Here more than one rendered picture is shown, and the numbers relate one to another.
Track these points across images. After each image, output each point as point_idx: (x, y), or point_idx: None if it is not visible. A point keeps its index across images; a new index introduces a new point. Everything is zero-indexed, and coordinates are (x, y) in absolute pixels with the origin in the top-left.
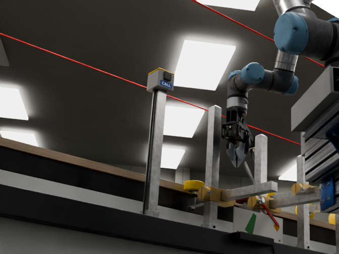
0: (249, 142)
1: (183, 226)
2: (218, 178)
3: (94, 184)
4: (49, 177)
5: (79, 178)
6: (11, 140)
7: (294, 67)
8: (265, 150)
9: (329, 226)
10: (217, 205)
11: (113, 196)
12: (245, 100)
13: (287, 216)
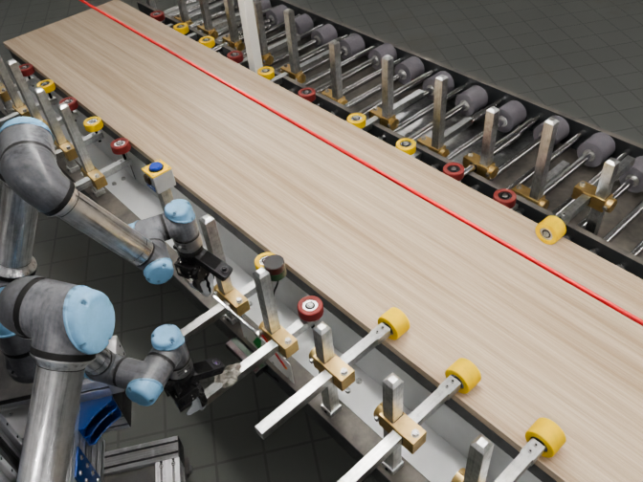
0: (195, 286)
1: (201, 303)
2: (222, 287)
3: (213, 215)
4: (189, 198)
5: (204, 207)
6: None
7: (132, 263)
8: (260, 292)
9: (492, 427)
10: None
11: (227, 230)
12: (179, 244)
13: (405, 360)
